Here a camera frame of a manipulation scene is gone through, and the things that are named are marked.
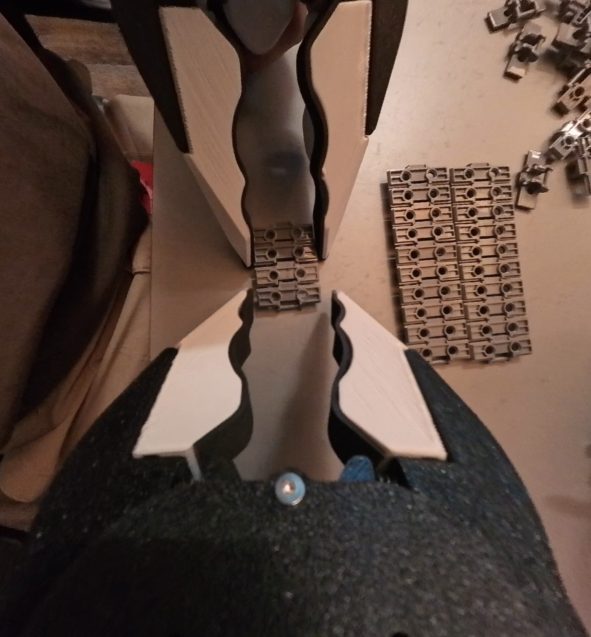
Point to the pile of loose track links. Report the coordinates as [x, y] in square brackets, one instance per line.
[579, 89]

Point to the short dark grey track strip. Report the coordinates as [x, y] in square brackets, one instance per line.
[288, 268]

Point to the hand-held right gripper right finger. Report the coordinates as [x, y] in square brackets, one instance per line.
[385, 398]

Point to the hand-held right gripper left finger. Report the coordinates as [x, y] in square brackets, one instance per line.
[196, 388]

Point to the dark grey track link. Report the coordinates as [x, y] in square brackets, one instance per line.
[532, 179]

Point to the person's left hand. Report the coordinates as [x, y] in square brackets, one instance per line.
[288, 64]

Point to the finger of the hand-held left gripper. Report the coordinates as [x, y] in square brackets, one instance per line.
[343, 99]
[206, 99]

